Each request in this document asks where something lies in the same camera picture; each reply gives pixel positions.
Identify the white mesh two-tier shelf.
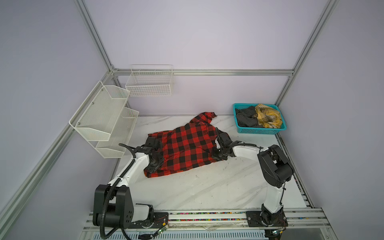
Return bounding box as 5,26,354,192
69,82,139,159

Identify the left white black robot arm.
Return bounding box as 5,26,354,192
93,137,164,236

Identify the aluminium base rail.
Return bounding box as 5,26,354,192
79,207,334,240

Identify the left black corrugated cable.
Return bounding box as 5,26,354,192
98,143,136,240

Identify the aluminium frame profile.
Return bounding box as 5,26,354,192
1,1,338,233

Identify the yellow plaid shirt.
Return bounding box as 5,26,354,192
255,104,283,129

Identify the white wire basket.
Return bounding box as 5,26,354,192
126,65,174,97

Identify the red black plaid shirt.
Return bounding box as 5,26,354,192
144,112,218,178

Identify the teal plastic basket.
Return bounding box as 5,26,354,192
233,103,287,135

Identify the dark grey shirt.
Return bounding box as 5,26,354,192
235,106,261,128

